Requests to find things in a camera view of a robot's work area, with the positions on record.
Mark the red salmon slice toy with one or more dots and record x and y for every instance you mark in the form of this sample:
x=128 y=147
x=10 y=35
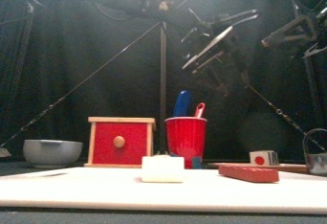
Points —
x=249 y=173

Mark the blue utensil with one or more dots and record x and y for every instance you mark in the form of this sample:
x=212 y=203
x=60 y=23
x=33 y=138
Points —
x=182 y=103

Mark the red plastic cup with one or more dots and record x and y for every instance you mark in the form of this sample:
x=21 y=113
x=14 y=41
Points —
x=186 y=141

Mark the white cube with red dot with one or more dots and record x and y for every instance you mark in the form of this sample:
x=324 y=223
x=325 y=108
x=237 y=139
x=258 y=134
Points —
x=262 y=158

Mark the small blue toy piece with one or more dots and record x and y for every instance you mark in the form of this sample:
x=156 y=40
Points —
x=197 y=163

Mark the wooden box with red drawer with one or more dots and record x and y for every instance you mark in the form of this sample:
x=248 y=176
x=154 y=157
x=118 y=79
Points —
x=120 y=141

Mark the white rice block toy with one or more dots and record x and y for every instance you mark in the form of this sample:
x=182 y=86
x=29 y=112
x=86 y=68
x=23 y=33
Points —
x=164 y=169

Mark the wooden tray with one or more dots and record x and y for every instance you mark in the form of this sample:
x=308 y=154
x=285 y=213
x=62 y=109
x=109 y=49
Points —
x=294 y=168

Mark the white cutting board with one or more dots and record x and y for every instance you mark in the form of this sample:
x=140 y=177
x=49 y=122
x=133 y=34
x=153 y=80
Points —
x=106 y=189

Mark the grey bowl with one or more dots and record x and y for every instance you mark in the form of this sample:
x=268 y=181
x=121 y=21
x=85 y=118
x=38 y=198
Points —
x=52 y=152

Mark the black slim utensil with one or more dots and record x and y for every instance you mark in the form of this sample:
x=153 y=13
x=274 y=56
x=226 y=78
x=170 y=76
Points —
x=54 y=174

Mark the metal frame pole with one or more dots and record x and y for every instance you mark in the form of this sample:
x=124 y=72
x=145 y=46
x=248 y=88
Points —
x=164 y=90

